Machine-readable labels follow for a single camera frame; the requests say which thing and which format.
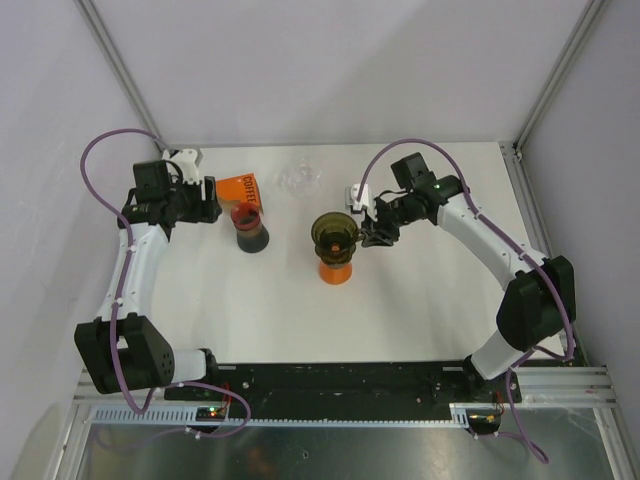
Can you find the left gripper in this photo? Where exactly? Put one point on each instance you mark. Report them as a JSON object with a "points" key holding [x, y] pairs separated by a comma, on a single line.
{"points": [[204, 210]]}

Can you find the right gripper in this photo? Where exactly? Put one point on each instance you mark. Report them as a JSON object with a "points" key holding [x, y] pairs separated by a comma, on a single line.
{"points": [[383, 237]]}

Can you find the orange coffee filter box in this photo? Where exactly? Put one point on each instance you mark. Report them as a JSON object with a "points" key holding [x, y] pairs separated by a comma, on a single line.
{"points": [[238, 189]]}

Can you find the dark green dripper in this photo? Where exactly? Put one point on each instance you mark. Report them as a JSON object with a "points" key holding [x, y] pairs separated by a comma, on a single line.
{"points": [[335, 236]]}

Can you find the orange glass carafe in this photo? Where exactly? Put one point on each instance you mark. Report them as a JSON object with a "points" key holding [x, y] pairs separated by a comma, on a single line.
{"points": [[335, 274]]}

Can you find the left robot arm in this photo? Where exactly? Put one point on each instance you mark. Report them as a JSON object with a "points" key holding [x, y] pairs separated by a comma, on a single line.
{"points": [[121, 346]]}

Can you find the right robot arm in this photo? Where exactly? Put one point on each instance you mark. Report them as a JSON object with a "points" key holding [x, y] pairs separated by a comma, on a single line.
{"points": [[539, 291]]}

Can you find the clear glass dripper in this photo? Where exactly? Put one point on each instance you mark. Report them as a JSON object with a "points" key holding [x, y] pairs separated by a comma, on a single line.
{"points": [[300, 177]]}

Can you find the black red carafe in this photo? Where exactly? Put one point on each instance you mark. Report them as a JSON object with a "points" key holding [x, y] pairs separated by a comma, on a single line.
{"points": [[251, 234]]}

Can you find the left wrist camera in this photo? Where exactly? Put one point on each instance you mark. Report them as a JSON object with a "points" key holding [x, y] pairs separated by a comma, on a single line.
{"points": [[186, 173]]}

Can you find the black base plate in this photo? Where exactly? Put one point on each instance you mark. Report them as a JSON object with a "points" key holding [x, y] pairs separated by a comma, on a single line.
{"points": [[361, 390]]}

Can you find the grey cable duct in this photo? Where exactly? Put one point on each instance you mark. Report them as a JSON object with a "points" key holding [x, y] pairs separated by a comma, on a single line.
{"points": [[453, 416]]}

